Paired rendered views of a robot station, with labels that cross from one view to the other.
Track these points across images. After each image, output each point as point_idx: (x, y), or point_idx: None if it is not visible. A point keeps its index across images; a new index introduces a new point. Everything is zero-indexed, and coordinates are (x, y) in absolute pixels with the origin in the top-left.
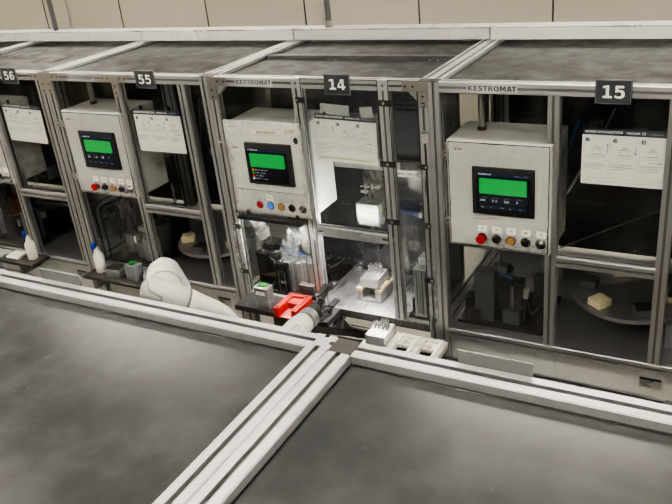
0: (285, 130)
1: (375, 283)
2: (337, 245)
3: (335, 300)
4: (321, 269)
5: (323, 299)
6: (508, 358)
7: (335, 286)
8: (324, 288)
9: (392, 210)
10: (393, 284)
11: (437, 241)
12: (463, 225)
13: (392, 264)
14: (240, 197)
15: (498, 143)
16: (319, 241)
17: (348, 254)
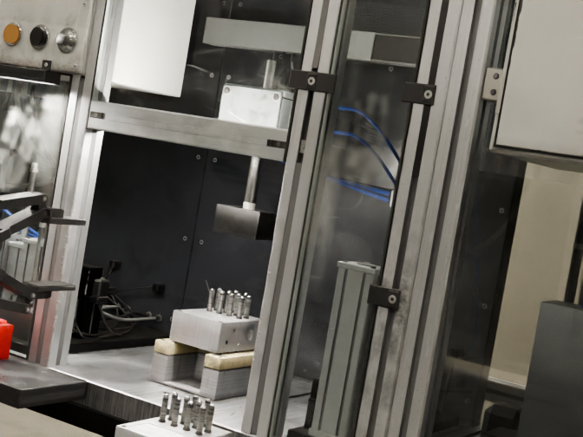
0: None
1: (213, 333)
2: (153, 278)
3: (57, 283)
4: (66, 242)
5: (5, 228)
6: None
7: (103, 352)
8: (23, 196)
9: (323, 41)
10: (264, 305)
11: (444, 151)
12: (550, 81)
13: (278, 232)
14: None
15: None
16: (86, 152)
17: (173, 307)
